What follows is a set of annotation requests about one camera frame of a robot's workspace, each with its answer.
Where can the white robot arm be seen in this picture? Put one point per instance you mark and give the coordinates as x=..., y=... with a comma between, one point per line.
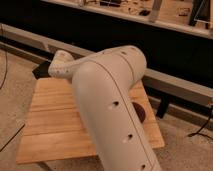
x=101, y=83

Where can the dark round cup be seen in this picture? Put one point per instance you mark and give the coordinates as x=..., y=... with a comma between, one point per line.
x=139, y=112

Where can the wooden table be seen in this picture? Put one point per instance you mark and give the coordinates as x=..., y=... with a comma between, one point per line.
x=53, y=128

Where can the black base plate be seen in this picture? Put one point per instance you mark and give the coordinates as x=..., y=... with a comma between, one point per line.
x=42, y=70

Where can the grey metal rail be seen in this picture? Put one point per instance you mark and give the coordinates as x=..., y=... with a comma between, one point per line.
x=156, y=80

